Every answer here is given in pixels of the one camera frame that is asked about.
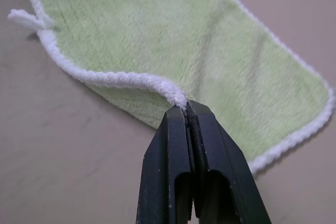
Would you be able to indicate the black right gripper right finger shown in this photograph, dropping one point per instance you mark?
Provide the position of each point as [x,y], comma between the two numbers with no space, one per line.
[225,166]

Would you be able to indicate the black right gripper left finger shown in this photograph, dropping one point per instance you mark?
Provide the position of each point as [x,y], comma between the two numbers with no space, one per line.
[162,166]

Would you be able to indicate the light green towel white trim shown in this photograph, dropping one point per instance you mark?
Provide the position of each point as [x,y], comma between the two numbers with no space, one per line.
[168,37]

